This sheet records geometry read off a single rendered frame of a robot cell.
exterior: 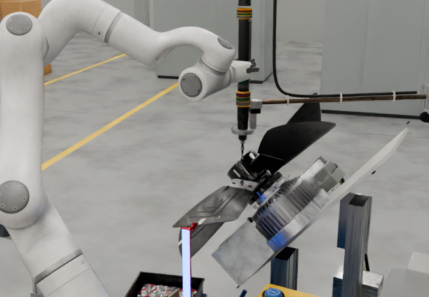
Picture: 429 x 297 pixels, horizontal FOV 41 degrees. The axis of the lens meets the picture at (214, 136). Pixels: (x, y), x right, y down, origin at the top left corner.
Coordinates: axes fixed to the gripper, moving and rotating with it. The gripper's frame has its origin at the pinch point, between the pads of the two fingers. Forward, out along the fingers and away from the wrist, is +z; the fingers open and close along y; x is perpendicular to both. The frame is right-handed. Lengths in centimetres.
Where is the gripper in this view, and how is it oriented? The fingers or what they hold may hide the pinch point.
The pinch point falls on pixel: (244, 64)
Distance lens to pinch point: 168.6
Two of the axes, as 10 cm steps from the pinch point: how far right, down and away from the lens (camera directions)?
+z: 4.5, -2.7, 8.5
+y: 8.9, 1.3, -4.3
